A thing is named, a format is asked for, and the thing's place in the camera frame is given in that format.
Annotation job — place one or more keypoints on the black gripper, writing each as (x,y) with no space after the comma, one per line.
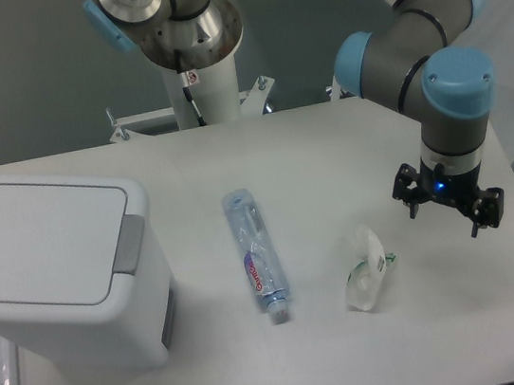
(459,191)

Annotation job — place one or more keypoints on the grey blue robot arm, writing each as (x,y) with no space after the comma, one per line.
(416,69)

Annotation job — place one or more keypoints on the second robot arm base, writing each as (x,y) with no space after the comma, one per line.
(179,35)

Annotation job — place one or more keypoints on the white trash can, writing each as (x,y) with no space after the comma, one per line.
(83,279)

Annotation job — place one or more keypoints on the crumpled white plastic wrapper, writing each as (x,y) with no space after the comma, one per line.
(372,262)

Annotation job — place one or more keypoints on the clear plastic water bottle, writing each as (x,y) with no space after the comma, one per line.
(259,257)

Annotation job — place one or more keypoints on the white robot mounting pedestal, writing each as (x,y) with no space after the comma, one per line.
(199,97)

